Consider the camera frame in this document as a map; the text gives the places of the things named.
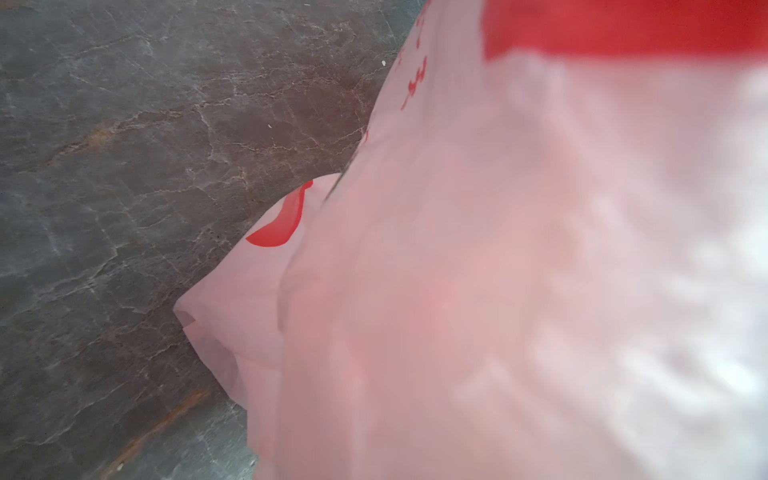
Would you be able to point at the pink plastic bag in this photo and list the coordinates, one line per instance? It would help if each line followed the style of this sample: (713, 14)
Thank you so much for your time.
(547, 259)

